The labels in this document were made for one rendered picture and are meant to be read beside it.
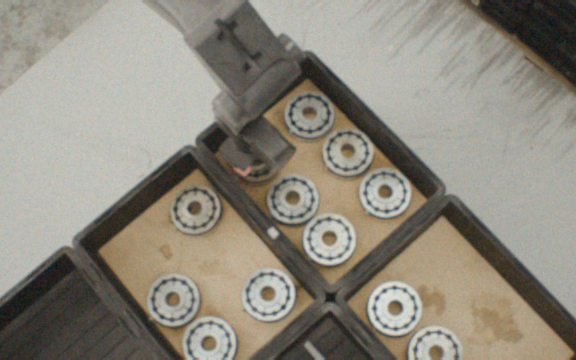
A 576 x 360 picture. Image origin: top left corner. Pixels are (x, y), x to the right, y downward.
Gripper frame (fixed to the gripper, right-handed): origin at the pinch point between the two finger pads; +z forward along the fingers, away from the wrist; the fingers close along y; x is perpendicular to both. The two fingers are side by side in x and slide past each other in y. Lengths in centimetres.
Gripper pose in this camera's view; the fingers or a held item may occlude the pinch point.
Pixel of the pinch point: (253, 156)
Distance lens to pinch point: 139.6
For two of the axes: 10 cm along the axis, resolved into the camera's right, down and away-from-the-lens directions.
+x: -7.4, -6.3, 2.3
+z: 0.4, 3.1, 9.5
